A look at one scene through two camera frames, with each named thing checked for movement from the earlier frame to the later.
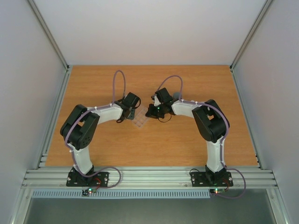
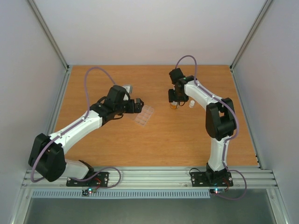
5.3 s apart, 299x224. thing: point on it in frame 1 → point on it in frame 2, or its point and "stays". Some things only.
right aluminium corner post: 249,37 stays
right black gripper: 151,112 → 170,96
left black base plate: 76,178 stays
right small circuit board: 217,190 stays
